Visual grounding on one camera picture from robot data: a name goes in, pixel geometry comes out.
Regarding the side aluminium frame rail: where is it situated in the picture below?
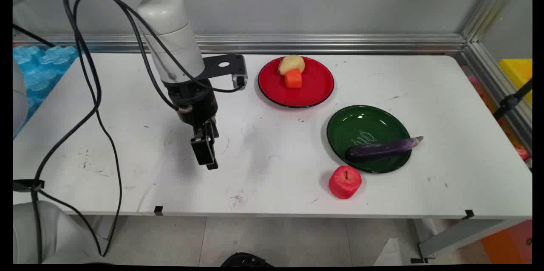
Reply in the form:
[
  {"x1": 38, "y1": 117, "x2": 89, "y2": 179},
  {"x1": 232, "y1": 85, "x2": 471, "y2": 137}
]
[{"x1": 459, "y1": 42, "x2": 533, "y2": 157}]

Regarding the green plate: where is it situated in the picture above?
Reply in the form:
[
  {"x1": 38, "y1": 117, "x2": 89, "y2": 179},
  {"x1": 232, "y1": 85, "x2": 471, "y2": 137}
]
[{"x1": 326, "y1": 105, "x2": 412, "y2": 174}]

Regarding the yellow box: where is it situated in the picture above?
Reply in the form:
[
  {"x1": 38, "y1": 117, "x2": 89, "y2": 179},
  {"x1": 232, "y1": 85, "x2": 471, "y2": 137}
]
[{"x1": 499, "y1": 58, "x2": 533, "y2": 107}]

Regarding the yellow toy potato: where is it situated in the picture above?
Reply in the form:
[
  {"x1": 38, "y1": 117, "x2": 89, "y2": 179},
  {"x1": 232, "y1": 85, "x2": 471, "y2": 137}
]
[{"x1": 278, "y1": 55, "x2": 306, "y2": 76}]

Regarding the orange toy carrot piece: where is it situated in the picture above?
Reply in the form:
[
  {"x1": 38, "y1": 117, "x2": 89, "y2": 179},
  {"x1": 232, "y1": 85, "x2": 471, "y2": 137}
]
[{"x1": 284, "y1": 68, "x2": 303, "y2": 89}]

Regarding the purple toy eggplant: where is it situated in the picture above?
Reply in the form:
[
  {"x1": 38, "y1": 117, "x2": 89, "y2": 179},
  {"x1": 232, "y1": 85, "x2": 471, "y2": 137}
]
[{"x1": 346, "y1": 136, "x2": 424, "y2": 162}]

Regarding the upright aluminium frame post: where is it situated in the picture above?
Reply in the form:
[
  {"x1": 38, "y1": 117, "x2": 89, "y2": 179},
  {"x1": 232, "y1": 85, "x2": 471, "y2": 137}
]
[{"x1": 461, "y1": 0, "x2": 532, "y2": 43}]

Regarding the red toy apple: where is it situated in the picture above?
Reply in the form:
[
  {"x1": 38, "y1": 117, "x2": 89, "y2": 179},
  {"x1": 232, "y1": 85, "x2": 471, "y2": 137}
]
[{"x1": 328, "y1": 165, "x2": 363, "y2": 200}]

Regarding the grey table leg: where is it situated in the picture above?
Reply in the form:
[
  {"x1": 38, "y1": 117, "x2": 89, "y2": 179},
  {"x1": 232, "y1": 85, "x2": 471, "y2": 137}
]
[{"x1": 418, "y1": 219, "x2": 513, "y2": 260}]

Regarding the blue foam mat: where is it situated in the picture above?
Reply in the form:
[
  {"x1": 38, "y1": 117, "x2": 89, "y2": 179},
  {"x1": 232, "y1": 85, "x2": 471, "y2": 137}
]
[{"x1": 13, "y1": 45, "x2": 81, "y2": 135}]

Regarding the black round floor object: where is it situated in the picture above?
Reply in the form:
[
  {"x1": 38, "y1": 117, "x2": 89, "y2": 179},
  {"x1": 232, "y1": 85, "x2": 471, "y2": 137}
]
[{"x1": 220, "y1": 252, "x2": 275, "y2": 268}]

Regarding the red plate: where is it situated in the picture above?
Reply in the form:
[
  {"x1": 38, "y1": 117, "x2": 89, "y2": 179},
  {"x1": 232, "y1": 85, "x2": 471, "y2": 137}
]
[{"x1": 258, "y1": 56, "x2": 335, "y2": 109}]

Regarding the orange box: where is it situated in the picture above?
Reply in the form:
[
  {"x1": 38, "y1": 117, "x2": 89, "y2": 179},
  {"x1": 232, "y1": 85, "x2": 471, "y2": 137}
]
[{"x1": 480, "y1": 219, "x2": 533, "y2": 265}]

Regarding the horizontal aluminium frame rail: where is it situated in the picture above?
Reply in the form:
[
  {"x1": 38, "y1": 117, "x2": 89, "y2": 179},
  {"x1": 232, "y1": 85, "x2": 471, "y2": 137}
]
[{"x1": 13, "y1": 34, "x2": 468, "y2": 55}]

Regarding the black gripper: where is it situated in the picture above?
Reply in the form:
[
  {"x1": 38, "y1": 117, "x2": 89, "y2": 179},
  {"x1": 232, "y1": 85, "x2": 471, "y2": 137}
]
[{"x1": 164, "y1": 80, "x2": 220, "y2": 171}]

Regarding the black camera cable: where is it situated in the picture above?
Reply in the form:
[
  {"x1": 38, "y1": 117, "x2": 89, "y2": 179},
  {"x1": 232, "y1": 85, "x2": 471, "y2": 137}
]
[{"x1": 32, "y1": 0, "x2": 246, "y2": 265}]

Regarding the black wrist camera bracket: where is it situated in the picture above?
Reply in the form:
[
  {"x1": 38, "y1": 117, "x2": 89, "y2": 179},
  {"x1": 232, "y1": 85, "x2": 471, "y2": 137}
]
[{"x1": 202, "y1": 54, "x2": 248, "y2": 91}]

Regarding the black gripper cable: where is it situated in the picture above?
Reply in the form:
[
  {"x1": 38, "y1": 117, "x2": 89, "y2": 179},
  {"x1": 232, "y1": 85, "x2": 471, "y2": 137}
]
[{"x1": 72, "y1": 0, "x2": 190, "y2": 259}]

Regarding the black printed cable strap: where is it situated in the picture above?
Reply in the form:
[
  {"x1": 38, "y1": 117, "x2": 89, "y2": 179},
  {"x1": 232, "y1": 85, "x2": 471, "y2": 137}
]
[{"x1": 13, "y1": 179, "x2": 45, "y2": 192}]

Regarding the black stand clamp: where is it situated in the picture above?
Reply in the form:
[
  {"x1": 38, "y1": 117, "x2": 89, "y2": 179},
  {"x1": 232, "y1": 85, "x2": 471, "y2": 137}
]
[{"x1": 493, "y1": 78, "x2": 533, "y2": 121}]

